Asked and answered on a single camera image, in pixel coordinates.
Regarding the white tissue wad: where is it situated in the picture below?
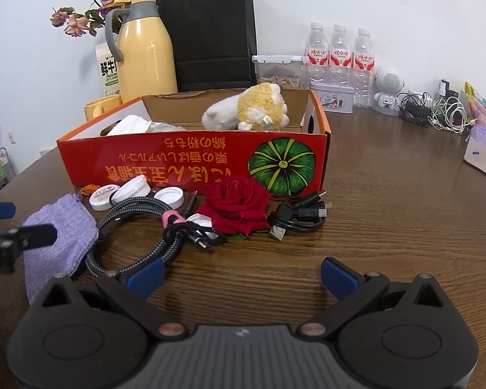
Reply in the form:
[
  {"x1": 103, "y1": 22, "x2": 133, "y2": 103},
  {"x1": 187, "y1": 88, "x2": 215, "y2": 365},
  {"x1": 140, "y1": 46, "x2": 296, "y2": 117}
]
[{"x1": 107, "y1": 114, "x2": 152, "y2": 136}]

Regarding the white milk carton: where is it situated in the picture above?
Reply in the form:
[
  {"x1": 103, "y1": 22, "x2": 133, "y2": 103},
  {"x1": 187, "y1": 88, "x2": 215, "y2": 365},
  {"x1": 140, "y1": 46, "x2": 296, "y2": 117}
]
[{"x1": 95, "y1": 42, "x2": 120, "y2": 97}]

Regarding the small white robot toy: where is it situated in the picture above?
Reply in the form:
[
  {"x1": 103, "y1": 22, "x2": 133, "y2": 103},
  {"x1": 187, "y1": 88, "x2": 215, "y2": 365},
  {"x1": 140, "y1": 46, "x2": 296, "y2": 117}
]
[{"x1": 372, "y1": 68, "x2": 405, "y2": 117}]

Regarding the water bottle right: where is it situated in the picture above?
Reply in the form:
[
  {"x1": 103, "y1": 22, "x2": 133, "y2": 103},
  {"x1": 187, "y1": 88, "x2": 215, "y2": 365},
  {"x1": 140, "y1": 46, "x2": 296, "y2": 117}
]
[{"x1": 353, "y1": 28, "x2": 376, "y2": 108}]

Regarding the clear snack container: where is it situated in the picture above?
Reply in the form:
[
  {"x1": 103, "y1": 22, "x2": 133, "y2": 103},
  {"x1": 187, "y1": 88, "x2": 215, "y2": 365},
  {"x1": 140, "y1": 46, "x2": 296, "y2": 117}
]
[{"x1": 252, "y1": 55, "x2": 306, "y2": 89}]

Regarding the white tin box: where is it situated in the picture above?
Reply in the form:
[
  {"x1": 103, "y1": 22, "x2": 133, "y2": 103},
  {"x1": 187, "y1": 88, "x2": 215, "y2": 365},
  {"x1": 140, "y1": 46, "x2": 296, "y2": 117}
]
[{"x1": 310, "y1": 81, "x2": 354, "y2": 114}]

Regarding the clear jar with label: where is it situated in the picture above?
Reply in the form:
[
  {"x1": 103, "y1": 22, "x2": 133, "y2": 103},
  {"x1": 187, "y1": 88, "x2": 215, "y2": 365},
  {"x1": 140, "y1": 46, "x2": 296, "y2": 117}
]
[{"x1": 146, "y1": 122, "x2": 185, "y2": 133}]

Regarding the colourful snack packet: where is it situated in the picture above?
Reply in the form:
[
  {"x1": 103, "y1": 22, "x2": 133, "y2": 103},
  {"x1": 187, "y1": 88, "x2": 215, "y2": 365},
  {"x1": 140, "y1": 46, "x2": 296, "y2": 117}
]
[{"x1": 464, "y1": 82, "x2": 486, "y2": 126}]

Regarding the yellow mug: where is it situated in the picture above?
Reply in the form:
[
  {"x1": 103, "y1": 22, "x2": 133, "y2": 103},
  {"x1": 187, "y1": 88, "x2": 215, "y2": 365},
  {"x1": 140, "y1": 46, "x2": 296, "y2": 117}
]
[{"x1": 84, "y1": 94, "x2": 122, "y2": 121}]

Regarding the braided black cable coil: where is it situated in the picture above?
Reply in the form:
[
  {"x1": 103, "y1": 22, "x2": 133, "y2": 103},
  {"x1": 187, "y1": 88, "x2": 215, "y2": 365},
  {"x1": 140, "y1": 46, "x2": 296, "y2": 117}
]
[{"x1": 84, "y1": 196, "x2": 188, "y2": 279}]

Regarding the black usb cable bundle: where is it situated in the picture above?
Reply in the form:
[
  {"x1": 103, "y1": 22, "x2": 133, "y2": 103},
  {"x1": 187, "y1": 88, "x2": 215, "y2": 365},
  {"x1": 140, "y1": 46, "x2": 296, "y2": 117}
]
[{"x1": 267, "y1": 191, "x2": 334, "y2": 243}]

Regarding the white jar lid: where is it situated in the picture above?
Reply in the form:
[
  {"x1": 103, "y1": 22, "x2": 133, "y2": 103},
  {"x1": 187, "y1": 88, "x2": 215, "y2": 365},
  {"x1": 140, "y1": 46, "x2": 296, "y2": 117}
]
[{"x1": 110, "y1": 175, "x2": 151, "y2": 205}]

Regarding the tangle of charger cables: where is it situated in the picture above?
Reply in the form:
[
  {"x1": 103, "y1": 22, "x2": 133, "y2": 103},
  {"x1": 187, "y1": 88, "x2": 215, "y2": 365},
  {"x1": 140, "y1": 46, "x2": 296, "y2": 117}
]
[{"x1": 396, "y1": 78, "x2": 477, "y2": 134}]

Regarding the water bottle middle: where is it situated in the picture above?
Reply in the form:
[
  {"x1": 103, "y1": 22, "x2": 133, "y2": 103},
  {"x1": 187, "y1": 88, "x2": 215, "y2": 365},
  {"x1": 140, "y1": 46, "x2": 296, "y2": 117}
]
[{"x1": 328, "y1": 24, "x2": 353, "y2": 86}]

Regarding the white yellow plush hamster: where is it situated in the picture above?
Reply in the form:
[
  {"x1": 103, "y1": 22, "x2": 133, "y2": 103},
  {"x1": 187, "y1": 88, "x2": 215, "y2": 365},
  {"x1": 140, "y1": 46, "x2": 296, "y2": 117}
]
[{"x1": 202, "y1": 83, "x2": 290, "y2": 131}]

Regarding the purple cloth pouch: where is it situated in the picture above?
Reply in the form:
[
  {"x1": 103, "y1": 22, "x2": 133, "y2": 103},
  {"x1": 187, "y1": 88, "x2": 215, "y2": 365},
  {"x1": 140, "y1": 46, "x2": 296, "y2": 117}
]
[{"x1": 22, "y1": 193, "x2": 99, "y2": 303}]

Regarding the red orange cardboard box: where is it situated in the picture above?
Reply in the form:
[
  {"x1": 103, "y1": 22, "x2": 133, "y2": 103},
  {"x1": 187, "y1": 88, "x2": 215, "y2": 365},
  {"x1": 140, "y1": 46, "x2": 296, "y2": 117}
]
[{"x1": 58, "y1": 89, "x2": 332, "y2": 198}]

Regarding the water bottle left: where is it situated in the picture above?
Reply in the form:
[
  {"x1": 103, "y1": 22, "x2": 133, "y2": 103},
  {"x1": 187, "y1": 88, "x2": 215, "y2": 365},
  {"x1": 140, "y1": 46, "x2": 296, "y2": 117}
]
[{"x1": 305, "y1": 22, "x2": 329, "y2": 82}]

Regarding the black paper bag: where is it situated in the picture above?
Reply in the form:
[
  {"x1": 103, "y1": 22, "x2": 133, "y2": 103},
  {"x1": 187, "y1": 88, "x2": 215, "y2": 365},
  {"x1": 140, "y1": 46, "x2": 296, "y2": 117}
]
[{"x1": 157, "y1": 0, "x2": 257, "y2": 92}]

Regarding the white round container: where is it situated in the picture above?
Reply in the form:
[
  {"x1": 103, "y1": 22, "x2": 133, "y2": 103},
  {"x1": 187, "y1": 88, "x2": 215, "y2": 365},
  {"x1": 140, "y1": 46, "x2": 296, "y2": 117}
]
[{"x1": 153, "y1": 186, "x2": 185, "y2": 210}]

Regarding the yellow thermos jug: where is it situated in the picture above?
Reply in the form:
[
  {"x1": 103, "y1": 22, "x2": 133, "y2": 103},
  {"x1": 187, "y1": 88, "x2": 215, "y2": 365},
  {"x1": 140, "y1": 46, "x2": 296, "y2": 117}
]
[{"x1": 104, "y1": 0, "x2": 178, "y2": 103}]

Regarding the red fabric rose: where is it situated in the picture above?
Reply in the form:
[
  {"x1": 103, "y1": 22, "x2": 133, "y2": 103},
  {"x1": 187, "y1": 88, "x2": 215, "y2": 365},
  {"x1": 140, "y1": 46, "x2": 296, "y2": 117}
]
[{"x1": 197, "y1": 176, "x2": 271, "y2": 237}]

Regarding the water bottle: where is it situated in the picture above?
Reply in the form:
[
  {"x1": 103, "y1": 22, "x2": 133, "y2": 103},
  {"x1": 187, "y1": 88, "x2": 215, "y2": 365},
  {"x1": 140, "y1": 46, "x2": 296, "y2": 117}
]
[
  {"x1": 353, "y1": 28, "x2": 376, "y2": 108},
  {"x1": 305, "y1": 22, "x2": 329, "y2": 82},
  {"x1": 328, "y1": 24, "x2": 353, "y2": 86}
]

